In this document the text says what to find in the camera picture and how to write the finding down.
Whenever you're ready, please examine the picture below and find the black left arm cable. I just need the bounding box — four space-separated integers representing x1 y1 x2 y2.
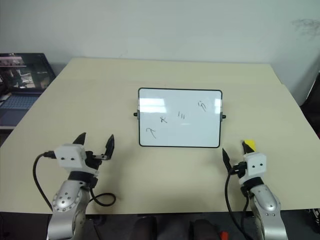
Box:
33 150 117 213

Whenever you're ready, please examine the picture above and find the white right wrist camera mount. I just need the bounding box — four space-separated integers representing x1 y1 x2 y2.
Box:
238 152 267 185

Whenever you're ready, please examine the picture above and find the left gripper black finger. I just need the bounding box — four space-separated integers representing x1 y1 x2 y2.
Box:
73 132 88 146
104 134 115 160

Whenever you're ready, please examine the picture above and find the open dark laptop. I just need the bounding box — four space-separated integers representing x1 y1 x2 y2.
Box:
0 52 56 126

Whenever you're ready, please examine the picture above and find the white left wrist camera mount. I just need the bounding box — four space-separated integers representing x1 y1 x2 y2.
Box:
54 143 100 177

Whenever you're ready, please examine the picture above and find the small black-framed whiteboard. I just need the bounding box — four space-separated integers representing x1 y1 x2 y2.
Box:
132 87 227 148

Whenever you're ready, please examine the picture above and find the yellow eraser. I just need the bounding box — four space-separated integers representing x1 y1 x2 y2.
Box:
243 139 257 153

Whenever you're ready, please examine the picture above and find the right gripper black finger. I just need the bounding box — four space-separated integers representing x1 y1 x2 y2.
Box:
240 140 252 155
222 148 232 174

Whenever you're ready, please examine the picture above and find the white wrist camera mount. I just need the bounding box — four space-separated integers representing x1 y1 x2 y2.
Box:
238 152 267 185
54 143 100 177

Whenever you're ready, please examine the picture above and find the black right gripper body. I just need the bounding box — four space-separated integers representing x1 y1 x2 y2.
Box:
231 161 248 178

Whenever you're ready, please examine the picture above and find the black object with white print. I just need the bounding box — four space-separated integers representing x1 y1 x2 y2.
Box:
306 208 320 240

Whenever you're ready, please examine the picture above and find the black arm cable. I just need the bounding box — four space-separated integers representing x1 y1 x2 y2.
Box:
224 162 253 240
33 150 117 213

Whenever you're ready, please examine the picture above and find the large black object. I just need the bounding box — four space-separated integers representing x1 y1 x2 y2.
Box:
298 69 320 141

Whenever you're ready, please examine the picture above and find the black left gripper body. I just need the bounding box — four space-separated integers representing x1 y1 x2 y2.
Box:
84 150 112 171

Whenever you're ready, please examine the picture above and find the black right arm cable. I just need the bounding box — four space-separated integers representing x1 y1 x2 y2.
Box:
224 162 253 240

